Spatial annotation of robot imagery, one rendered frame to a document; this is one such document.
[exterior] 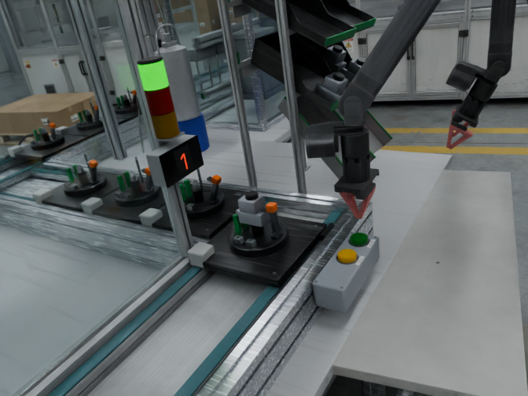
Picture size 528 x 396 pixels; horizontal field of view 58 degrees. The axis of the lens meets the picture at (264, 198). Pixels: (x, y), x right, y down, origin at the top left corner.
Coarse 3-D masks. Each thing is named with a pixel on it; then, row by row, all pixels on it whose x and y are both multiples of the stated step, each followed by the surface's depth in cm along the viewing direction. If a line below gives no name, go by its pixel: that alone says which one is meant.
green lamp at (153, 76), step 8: (144, 64) 89; (152, 64) 89; (160, 64) 90; (144, 72) 90; (152, 72) 90; (160, 72) 90; (144, 80) 91; (152, 80) 90; (160, 80) 91; (144, 88) 92; (152, 88) 91; (160, 88) 91
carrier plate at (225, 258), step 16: (288, 224) 116; (304, 224) 115; (320, 224) 114; (224, 240) 113; (288, 240) 109; (304, 240) 108; (224, 256) 107; (240, 256) 106; (272, 256) 104; (288, 256) 104; (304, 256) 105; (224, 272) 104; (240, 272) 101; (256, 272) 100; (272, 272) 99; (288, 272) 100
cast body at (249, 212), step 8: (248, 192) 106; (256, 192) 106; (240, 200) 106; (248, 200) 105; (256, 200) 104; (264, 200) 107; (240, 208) 106; (248, 208) 105; (256, 208) 105; (240, 216) 108; (248, 216) 106; (256, 216) 105; (264, 216) 106; (248, 224) 107; (256, 224) 106; (264, 224) 106
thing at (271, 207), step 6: (270, 204) 104; (276, 204) 104; (264, 210) 105; (270, 210) 104; (276, 210) 104; (270, 216) 105; (276, 216) 105; (276, 222) 106; (276, 228) 106; (276, 234) 106
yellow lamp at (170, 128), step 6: (168, 114) 94; (174, 114) 95; (156, 120) 94; (162, 120) 94; (168, 120) 94; (174, 120) 95; (156, 126) 95; (162, 126) 94; (168, 126) 95; (174, 126) 96; (156, 132) 96; (162, 132) 95; (168, 132) 95; (174, 132) 96; (162, 138) 96
